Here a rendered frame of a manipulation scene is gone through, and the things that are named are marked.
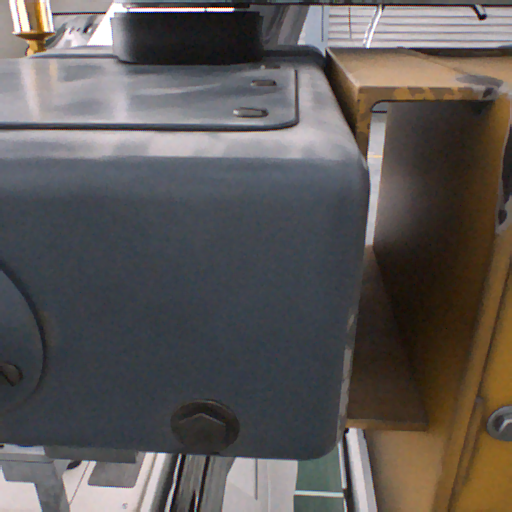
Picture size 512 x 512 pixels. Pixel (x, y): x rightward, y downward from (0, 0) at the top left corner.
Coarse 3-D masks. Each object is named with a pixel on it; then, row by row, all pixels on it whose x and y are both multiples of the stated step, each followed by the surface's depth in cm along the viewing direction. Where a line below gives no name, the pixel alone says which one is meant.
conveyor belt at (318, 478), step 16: (336, 448) 127; (304, 464) 122; (320, 464) 122; (336, 464) 122; (304, 480) 118; (320, 480) 118; (336, 480) 118; (304, 496) 114; (320, 496) 114; (336, 496) 114
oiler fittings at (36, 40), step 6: (18, 36) 35; (24, 36) 35; (30, 36) 35; (36, 36) 35; (42, 36) 35; (48, 36) 36; (30, 42) 36; (36, 42) 36; (42, 42) 36; (30, 48) 36; (36, 48) 36; (42, 48) 36; (30, 54) 36
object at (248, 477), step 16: (240, 464) 56; (256, 464) 54; (272, 464) 71; (288, 464) 76; (240, 480) 57; (256, 480) 55; (272, 480) 72; (288, 480) 77; (224, 496) 72; (240, 496) 71; (256, 496) 56; (272, 496) 72; (288, 496) 79
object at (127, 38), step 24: (120, 24) 27; (144, 24) 26; (168, 24) 26; (192, 24) 26; (216, 24) 26; (240, 24) 27; (120, 48) 28; (144, 48) 27; (168, 48) 26; (192, 48) 26; (216, 48) 27; (240, 48) 28
